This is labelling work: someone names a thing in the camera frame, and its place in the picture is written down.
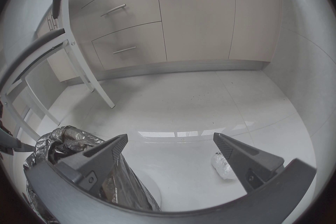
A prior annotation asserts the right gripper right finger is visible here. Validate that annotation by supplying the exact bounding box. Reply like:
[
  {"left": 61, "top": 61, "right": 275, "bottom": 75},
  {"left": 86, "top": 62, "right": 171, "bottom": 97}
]
[{"left": 213, "top": 132, "right": 285, "bottom": 196}]

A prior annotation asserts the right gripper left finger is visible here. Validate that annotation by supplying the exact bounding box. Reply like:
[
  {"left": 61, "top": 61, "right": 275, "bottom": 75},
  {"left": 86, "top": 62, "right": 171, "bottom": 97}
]
[{"left": 56, "top": 134, "right": 129, "bottom": 198}]

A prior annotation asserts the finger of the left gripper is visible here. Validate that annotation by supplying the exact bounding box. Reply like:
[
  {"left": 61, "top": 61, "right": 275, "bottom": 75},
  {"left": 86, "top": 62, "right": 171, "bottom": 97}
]
[{"left": 0, "top": 126, "right": 36, "bottom": 156}]

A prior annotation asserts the black plastic bag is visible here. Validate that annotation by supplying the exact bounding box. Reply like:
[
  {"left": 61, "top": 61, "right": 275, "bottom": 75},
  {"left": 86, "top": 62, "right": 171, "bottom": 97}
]
[{"left": 22, "top": 125, "right": 162, "bottom": 224}]

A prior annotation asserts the crumpled clear plastic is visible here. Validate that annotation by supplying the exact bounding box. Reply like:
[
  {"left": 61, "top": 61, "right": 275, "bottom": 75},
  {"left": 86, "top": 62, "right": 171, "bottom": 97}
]
[{"left": 209, "top": 151, "right": 237, "bottom": 180}]

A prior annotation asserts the beige floor cabinet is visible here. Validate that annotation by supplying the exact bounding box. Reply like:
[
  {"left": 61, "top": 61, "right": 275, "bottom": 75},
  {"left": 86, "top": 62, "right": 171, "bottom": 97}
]
[{"left": 34, "top": 0, "right": 282, "bottom": 84}]

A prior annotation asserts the white chair with grey seat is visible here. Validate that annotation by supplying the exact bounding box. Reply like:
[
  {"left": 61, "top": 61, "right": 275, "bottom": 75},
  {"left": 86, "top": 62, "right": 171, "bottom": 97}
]
[{"left": 0, "top": 0, "right": 116, "bottom": 145}]

